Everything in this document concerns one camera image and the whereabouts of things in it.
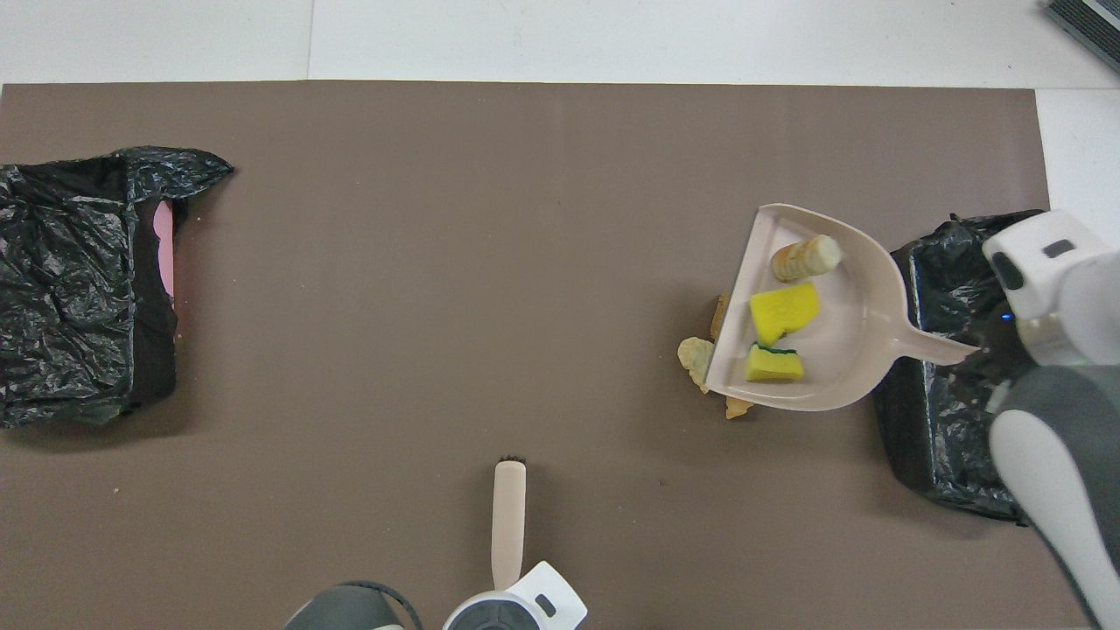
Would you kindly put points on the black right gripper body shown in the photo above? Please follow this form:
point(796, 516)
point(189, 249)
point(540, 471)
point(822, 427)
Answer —
point(997, 350)

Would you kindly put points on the beige plastic dustpan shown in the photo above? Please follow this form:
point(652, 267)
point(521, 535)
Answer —
point(853, 350)

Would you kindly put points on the tan croissant piece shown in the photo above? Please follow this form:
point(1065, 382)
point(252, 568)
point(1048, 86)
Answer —
point(805, 258)

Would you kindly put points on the green and yellow sponge piece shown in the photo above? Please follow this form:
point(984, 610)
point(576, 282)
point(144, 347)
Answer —
point(783, 311)

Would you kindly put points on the yellow wedge sponge piece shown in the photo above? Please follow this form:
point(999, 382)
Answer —
point(774, 366)

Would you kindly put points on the orange striped croissant piece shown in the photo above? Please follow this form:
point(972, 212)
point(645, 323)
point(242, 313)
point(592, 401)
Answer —
point(737, 407)

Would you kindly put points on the brown bread roll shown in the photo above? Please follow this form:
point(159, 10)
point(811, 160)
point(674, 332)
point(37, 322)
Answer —
point(719, 317)

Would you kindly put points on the pale bread slice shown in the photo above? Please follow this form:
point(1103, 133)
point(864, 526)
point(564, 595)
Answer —
point(694, 357)

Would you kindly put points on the beige hand brush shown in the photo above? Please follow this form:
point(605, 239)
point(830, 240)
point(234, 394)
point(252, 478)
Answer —
point(508, 516)

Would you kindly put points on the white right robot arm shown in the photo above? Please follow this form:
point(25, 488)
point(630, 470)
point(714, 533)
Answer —
point(1067, 289)

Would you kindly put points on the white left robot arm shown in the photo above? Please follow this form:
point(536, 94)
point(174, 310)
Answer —
point(516, 608)

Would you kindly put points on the black bag-lined bin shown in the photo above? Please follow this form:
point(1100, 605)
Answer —
point(927, 437)

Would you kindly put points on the pink plastic bin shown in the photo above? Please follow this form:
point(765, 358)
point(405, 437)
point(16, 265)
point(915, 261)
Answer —
point(164, 254)

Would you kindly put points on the black trash bag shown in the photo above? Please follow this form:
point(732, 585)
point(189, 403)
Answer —
point(70, 306)

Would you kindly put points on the dark ribbed vent panel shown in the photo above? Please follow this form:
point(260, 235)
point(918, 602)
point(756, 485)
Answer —
point(1089, 22)

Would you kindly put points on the brown table mat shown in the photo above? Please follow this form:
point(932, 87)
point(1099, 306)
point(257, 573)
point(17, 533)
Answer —
point(437, 262)

